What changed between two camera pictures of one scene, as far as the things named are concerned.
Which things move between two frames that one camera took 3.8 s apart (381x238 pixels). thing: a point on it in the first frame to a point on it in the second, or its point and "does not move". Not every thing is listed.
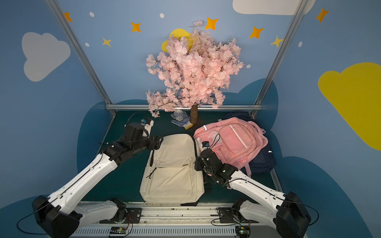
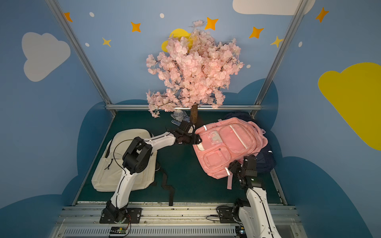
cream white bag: x=169 y=177 to x=109 y=170
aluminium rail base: x=183 y=220 does not move
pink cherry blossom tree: x=196 y=69 does not move
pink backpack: x=236 y=141 does not move
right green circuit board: x=242 y=231 does not move
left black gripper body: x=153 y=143 to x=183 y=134
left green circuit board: x=118 y=230 does not move
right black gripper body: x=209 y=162 to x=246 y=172
